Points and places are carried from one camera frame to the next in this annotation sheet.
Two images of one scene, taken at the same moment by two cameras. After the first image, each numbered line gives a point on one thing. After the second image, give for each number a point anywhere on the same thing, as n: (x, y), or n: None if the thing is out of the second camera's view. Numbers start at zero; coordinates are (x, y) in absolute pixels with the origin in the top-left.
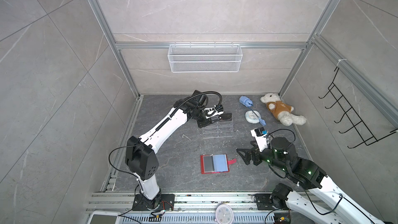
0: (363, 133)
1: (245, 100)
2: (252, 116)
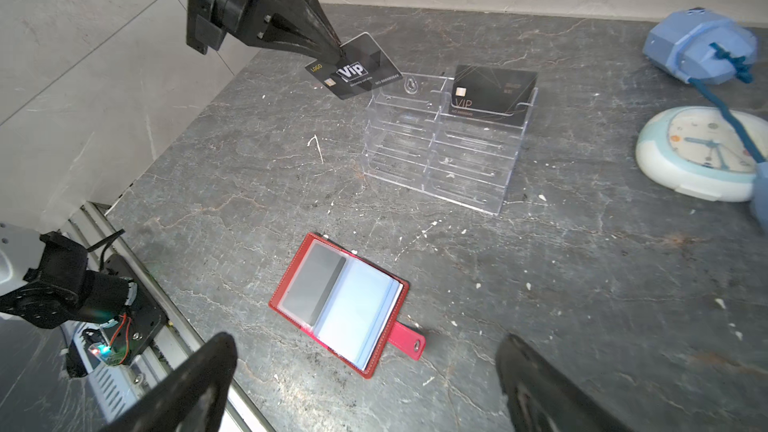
0: None
1: (700, 46)
2: (694, 152)
